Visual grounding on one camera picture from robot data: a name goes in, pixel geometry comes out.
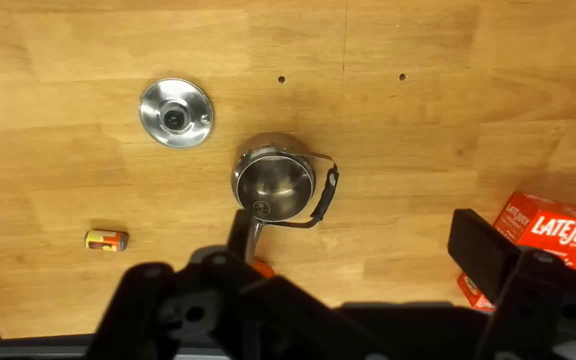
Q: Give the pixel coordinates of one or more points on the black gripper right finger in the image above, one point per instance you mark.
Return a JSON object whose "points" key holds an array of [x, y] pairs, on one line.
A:
{"points": [[540, 306]]}

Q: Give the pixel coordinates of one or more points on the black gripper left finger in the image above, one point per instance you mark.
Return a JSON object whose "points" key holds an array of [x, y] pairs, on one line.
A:
{"points": [[234, 313]]}

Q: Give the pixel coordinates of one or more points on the silver pot lid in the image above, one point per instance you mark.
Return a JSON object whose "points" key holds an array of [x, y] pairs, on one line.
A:
{"points": [[194, 127]]}

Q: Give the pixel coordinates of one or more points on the red orange apple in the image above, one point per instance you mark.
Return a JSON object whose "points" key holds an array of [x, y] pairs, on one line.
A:
{"points": [[262, 269]]}

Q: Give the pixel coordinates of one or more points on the orange Late July cracker box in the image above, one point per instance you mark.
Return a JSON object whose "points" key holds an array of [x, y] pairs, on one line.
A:
{"points": [[555, 230]]}

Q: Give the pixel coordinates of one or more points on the small orange yellow can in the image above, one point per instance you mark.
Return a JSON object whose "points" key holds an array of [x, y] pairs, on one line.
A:
{"points": [[105, 240]]}

